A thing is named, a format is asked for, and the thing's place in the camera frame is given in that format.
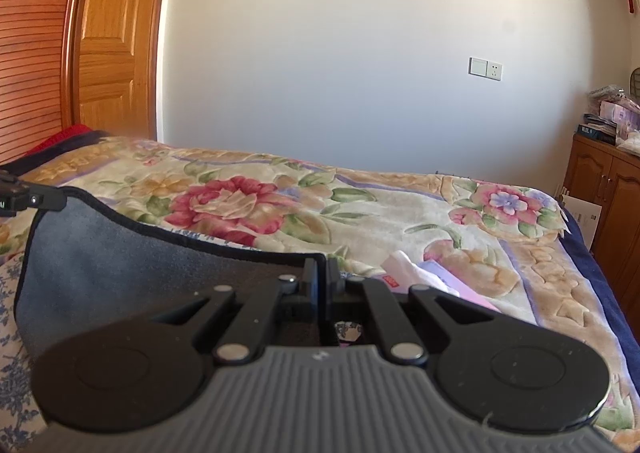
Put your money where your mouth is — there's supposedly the white cardboard sheet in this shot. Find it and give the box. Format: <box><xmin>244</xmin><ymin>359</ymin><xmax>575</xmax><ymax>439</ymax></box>
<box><xmin>561</xmin><ymin>193</ymin><xmax>604</xmax><ymax>252</ymax></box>

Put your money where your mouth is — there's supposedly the grey-blue towel with dark edging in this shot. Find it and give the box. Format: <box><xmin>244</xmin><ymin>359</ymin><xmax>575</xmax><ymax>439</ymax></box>
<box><xmin>14</xmin><ymin>186</ymin><xmax>321</xmax><ymax>365</ymax></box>

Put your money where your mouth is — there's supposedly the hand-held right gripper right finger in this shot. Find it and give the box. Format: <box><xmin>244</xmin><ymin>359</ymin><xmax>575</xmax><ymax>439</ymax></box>
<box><xmin>325</xmin><ymin>255</ymin><xmax>502</xmax><ymax>366</ymax></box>

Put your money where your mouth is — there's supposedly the blue and white floral sheet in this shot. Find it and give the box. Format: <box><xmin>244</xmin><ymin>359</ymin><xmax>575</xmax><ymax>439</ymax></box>
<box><xmin>0</xmin><ymin>253</ymin><xmax>47</xmax><ymax>436</ymax></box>

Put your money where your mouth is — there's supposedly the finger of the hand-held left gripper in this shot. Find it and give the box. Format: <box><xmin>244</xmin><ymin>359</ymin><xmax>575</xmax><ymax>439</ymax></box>
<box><xmin>17</xmin><ymin>182</ymin><xmax>68</xmax><ymax>213</ymax></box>

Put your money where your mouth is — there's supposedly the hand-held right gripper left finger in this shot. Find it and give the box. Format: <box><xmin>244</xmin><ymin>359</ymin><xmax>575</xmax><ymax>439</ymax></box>
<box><xmin>150</xmin><ymin>257</ymin><xmax>321</xmax><ymax>366</ymax></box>

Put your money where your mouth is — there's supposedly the red cloth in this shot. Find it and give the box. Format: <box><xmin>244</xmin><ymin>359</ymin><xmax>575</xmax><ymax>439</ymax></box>
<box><xmin>24</xmin><ymin>124</ymin><xmax>103</xmax><ymax>159</ymax></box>

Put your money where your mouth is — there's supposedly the white wall switch and socket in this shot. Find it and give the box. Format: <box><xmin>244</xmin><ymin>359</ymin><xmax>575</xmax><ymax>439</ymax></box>
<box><xmin>468</xmin><ymin>56</ymin><xmax>504</xmax><ymax>82</ymax></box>

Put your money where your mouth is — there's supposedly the wooden cabinet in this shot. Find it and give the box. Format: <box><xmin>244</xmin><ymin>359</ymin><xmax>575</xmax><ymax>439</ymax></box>
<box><xmin>562</xmin><ymin>132</ymin><xmax>640</xmax><ymax>296</ymax></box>

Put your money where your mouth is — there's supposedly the purple box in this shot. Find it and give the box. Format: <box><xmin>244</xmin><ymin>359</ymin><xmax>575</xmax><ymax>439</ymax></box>
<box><xmin>599</xmin><ymin>100</ymin><xmax>640</xmax><ymax>130</ymax></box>

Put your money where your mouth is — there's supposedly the panelled wooden door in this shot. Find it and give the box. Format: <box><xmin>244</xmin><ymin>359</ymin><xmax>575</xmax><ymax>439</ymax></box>
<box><xmin>70</xmin><ymin>0</ymin><xmax>175</xmax><ymax>141</ymax></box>

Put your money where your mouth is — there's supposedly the louvered wooden wardrobe door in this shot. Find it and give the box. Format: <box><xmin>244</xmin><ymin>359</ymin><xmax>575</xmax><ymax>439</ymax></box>
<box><xmin>0</xmin><ymin>0</ymin><xmax>93</xmax><ymax>166</ymax></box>

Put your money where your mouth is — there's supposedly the clear plastic bag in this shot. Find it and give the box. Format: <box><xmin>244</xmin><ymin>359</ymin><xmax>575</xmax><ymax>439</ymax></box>
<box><xmin>587</xmin><ymin>85</ymin><xmax>632</xmax><ymax>115</ymax></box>

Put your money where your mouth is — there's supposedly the pink paper packet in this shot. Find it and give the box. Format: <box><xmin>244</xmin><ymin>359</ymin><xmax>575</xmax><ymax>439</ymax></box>
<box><xmin>422</xmin><ymin>260</ymin><xmax>502</xmax><ymax>313</ymax></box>

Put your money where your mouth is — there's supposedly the floral plush blanket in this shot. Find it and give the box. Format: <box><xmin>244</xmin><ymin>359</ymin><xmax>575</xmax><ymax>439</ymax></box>
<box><xmin>0</xmin><ymin>136</ymin><xmax>632</xmax><ymax>440</ymax></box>

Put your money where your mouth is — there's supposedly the stack of dark books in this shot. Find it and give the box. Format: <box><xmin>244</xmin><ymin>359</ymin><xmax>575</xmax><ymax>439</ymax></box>
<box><xmin>576</xmin><ymin>114</ymin><xmax>620</xmax><ymax>146</ymax></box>

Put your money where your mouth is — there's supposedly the white plastic bag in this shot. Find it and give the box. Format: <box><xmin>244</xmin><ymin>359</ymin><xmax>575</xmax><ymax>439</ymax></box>
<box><xmin>382</xmin><ymin>250</ymin><xmax>463</xmax><ymax>298</ymax></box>

